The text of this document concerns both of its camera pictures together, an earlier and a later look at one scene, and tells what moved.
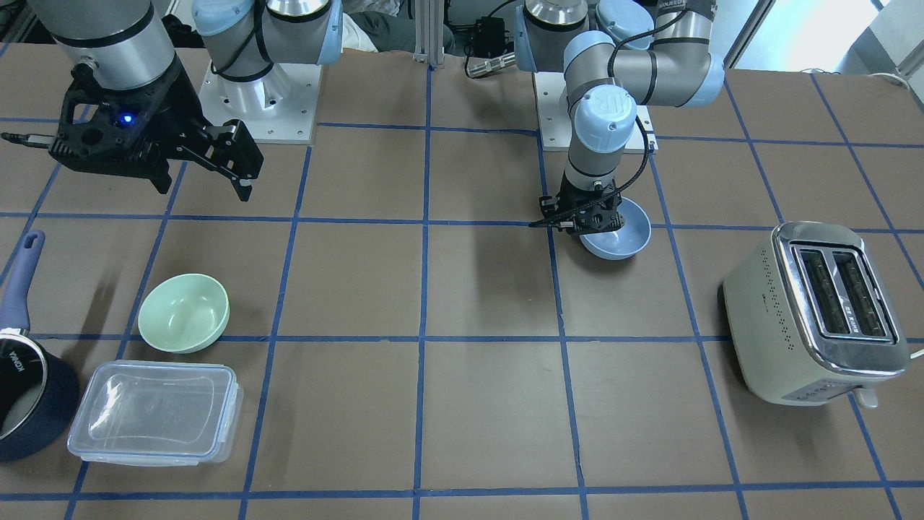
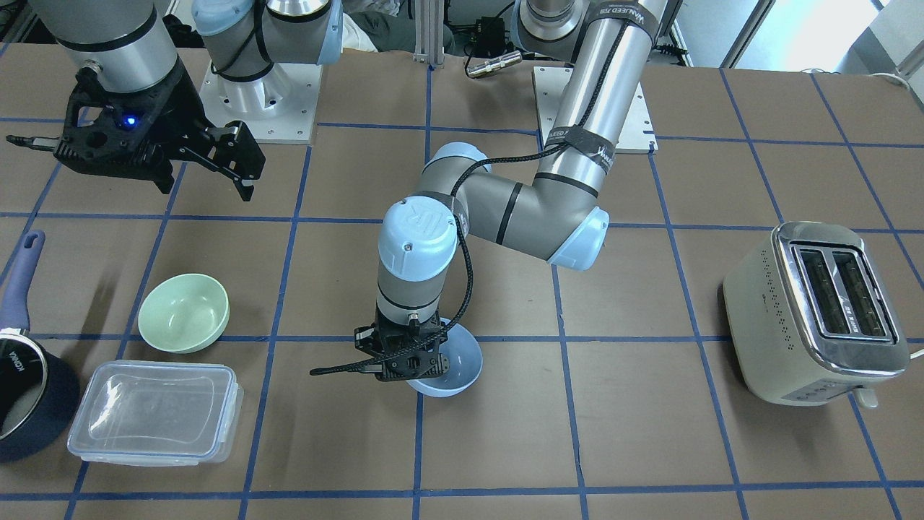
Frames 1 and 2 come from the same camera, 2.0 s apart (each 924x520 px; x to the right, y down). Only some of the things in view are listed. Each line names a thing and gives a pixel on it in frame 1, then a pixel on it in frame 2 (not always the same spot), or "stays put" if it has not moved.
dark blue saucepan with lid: x=39 y=392 stays put
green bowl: x=183 y=313 stays put
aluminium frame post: x=429 y=32 stays put
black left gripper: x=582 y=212 to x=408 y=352
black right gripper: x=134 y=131 stays put
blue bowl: x=625 y=242 to x=465 y=364
